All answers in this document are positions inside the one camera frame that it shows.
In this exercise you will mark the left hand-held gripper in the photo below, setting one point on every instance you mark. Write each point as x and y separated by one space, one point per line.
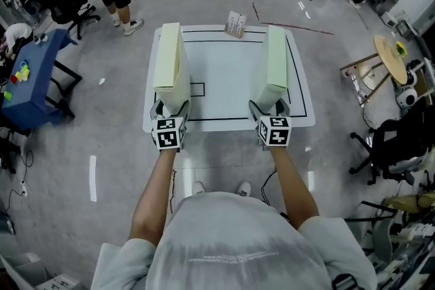
168 134

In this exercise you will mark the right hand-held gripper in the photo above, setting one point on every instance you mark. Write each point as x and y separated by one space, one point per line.
275 132

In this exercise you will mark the pale yellow cardboard box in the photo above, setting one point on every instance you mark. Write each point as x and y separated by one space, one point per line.
170 61

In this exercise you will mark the pale green cardboard box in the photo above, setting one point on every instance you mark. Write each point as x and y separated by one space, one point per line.
275 61

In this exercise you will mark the person's left forearm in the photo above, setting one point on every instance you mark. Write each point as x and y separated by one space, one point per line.
154 197

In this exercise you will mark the person's right forearm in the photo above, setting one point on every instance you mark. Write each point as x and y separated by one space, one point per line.
295 190

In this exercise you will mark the person's left white shoe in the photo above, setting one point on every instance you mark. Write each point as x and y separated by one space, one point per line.
199 188

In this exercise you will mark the person's white shoe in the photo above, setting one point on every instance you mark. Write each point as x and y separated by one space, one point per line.
199 188
244 189

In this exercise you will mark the person's right white shoe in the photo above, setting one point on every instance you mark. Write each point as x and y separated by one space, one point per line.
244 189

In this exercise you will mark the wooden card holder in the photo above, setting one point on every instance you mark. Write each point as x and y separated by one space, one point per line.
235 25

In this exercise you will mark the blue cloth covered table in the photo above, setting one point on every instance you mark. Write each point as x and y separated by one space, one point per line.
40 88

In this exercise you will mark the round wooden table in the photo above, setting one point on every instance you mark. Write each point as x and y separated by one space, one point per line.
391 57

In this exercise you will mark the black office chair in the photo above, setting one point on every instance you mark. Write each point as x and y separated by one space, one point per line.
397 142
61 3

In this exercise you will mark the person's white t-shirt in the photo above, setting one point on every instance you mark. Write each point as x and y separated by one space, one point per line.
238 241

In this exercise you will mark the white round robot head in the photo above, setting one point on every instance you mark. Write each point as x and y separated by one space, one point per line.
408 96

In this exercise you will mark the yellow flower decoration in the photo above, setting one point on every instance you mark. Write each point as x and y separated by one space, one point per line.
401 48

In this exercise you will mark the white boxy appliance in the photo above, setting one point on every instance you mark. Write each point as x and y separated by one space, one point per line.
389 19

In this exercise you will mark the red plastic cup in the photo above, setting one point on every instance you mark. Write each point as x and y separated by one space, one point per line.
14 79

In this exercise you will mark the green plastic cup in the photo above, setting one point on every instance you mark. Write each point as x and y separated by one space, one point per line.
7 95

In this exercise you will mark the white power strip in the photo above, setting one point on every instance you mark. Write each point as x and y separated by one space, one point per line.
23 188

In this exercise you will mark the grey office chair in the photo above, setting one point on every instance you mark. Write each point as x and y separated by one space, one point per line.
382 237

